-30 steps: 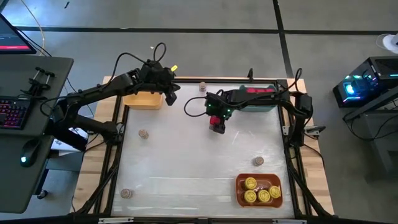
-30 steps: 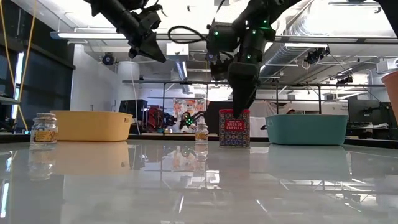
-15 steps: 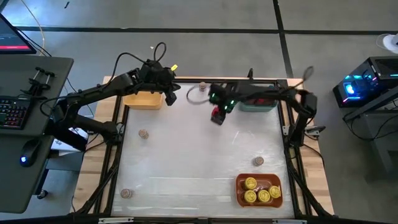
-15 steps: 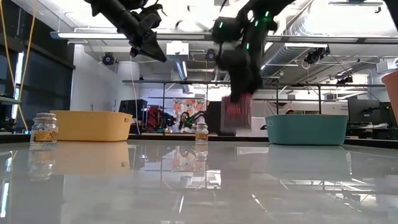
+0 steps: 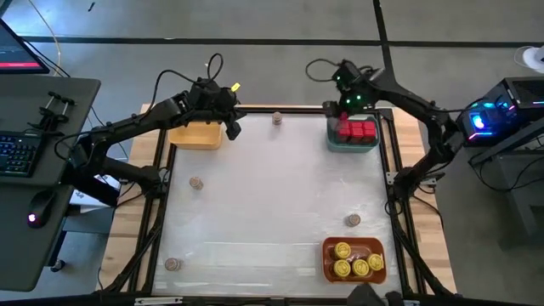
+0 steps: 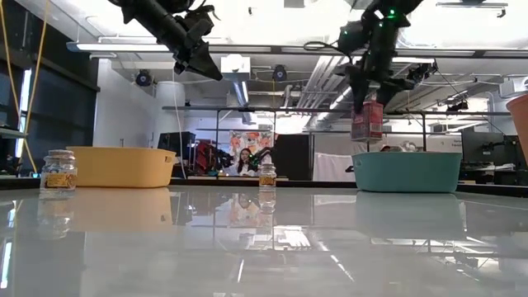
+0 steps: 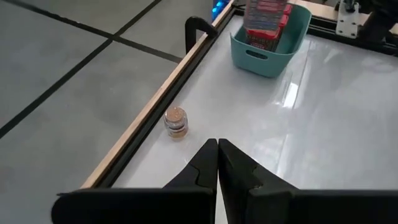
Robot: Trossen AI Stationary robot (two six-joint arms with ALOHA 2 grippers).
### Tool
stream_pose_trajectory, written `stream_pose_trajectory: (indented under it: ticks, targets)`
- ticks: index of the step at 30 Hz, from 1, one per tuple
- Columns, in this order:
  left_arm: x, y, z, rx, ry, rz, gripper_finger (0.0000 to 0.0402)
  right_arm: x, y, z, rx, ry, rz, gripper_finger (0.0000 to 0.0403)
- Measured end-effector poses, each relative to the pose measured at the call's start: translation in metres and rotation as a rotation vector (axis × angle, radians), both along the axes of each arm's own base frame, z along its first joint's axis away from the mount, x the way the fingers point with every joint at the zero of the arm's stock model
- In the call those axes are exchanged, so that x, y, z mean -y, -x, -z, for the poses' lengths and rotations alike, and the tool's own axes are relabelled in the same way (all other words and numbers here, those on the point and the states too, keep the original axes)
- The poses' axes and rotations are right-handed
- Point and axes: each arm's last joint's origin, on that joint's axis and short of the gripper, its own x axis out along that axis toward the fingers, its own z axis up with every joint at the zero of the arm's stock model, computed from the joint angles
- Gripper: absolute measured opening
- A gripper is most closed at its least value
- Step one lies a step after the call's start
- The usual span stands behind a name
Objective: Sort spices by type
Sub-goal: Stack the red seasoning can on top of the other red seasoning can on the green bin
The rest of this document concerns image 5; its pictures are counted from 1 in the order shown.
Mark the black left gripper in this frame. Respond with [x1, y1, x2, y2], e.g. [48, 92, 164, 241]
[186, 96, 247, 141]

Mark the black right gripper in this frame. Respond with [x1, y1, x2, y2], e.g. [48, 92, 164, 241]
[322, 84, 377, 118]

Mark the yellow-lidded crunchy onion jar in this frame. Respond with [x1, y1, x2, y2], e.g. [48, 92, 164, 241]
[331, 258, 353, 279]
[332, 241, 353, 261]
[366, 252, 386, 272]
[350, 258, 371, 278]

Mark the yellow plastic bin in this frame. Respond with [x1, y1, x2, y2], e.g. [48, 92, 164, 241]
[168, 121, 224, 150]

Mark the teal plastic bin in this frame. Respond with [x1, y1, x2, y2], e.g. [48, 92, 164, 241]
[326, 113, 381, 154]

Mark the orange plastic bin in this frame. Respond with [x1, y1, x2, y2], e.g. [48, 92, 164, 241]
[321, 236, 388, 285]

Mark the white box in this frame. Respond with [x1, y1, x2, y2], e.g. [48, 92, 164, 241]
[70, 172, 124, 213]

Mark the black lit computer tower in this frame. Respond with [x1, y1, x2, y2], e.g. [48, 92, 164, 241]
[454, 76, 544, 149]

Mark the black clamp tool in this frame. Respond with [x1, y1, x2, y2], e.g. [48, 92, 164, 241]
[28, 90, 77, 138]

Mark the white round object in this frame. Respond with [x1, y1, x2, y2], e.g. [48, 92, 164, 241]
[513, 44, 544, 76]

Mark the black computer mouse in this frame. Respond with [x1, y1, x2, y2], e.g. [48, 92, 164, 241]
[26, 190, 57, 230]

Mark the dark equipment stand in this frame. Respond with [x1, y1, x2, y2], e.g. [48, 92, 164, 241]
[468, 121, 544, 247]

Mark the backlit black keyboard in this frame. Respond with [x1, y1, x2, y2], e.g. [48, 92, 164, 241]
[0, 131, 43, 179]

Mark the computer monitor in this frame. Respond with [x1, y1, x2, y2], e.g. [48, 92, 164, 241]
[0, 19, 51, 76]

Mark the grey desk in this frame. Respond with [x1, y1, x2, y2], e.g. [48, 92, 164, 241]
[0, 76, 102, 292]

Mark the black aluminium table frame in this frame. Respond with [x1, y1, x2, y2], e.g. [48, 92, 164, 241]
[95, 104, 458, 306]

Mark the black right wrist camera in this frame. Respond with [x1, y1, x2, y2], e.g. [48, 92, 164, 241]
[331, 59, 362, 88]

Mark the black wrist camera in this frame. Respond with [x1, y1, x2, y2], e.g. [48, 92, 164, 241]
[331, 59, 362, 88]
[195, 79, 229, 103]

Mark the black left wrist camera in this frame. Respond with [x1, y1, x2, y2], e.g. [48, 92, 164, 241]
[195, 79, 229, 103]

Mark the grey frame bracket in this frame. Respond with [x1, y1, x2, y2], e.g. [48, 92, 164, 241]
[385, 172, 439, 188]

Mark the yellow hanging cable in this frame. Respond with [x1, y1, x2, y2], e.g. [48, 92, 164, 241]
[25, 0, 64, 78]

